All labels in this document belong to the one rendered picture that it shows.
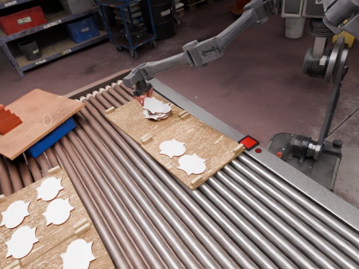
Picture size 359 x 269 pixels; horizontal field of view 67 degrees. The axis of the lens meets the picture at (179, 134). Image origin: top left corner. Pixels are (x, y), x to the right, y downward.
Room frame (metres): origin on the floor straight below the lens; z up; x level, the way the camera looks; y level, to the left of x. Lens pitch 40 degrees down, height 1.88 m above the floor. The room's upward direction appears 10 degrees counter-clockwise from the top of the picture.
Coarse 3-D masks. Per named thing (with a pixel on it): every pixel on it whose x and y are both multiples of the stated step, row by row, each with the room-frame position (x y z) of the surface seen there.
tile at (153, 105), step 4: (144, 100) 1.34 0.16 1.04; (148, 100) 1.35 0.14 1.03; (152, 100) 1.35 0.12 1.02; (156, 100) 1.35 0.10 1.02; (144, 104) 1.31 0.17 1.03; (148, 104) 1.32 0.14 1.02; (152, 104) 1.32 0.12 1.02; (156, 104) 1.32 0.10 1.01; (160, 104) 1.33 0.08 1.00; (144, 108) 1.28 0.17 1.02; (148, 108) 1.28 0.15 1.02; (152, 108) 1.29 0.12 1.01; (156, 108) 1.29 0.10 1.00; (160, 108) 1.29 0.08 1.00; (164, 108) 1.30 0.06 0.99; (152, 112) 1.26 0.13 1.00; (156, 112) 1.27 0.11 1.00; (160, 112) 1.27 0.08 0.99
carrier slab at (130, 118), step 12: (156, 96) 1.53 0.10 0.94; (120, 108) 1.46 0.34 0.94; (132, 108) 1.44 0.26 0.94; (180, 108) 1.34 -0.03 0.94; (120, 120) 1.34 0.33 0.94; (132, 120) 1.31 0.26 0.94; (144, 120) 1.29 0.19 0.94; (168, 120) 1.25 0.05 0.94; (180, 120) 1.24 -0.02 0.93; (132, 132) 1.20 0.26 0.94; (144, 132) 1.18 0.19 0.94; (156, 132) 1.16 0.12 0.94
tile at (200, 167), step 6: (186, 156) 0.93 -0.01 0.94; (192, 156) 0.92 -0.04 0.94; (180, 162) 0.90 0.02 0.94; (186, 162) 0.89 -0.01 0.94; (192, 162) 0.88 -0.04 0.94; (198, 162) 0.87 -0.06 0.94; (204, 162) 0.87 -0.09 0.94; (180, 168) 0.86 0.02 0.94; (186, 168) 0.85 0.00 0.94; (192, 168) 0.84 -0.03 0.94; (198, 168) 0.84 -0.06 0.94; (204, 168) 0.83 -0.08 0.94; (198, 174) 0.81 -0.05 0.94
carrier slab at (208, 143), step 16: (176, 128) 1.16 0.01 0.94; (192, 128) 1.14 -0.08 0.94; (208, 128) 1.11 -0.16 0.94; (192, 144) 1.01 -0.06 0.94; (208, 144) 0.99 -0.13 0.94; (224, 144) 0.97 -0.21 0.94; (160, 160) 0.94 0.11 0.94; (176, 160) 0.92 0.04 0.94; (208, 160) 0.88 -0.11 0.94; (224, 160) 0.87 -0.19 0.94; (176, 176) 0.82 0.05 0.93; (192, 176) 0.80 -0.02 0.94; (208, 176) 0.79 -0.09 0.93
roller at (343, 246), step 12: (240, 168) 0.82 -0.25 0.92; (252, 180) 0.74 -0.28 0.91; (264, 180) 0.72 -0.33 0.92; (276, 192) 0.65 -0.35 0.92; (288, 204) 0.59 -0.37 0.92; (300, 216) 0.54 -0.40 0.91; (312, 216) 0.52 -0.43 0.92; (312, 228) 0.49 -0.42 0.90; (324, 228) 0.47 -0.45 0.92; (336, 240) 0.42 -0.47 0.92; (348, 252) 0.38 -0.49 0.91
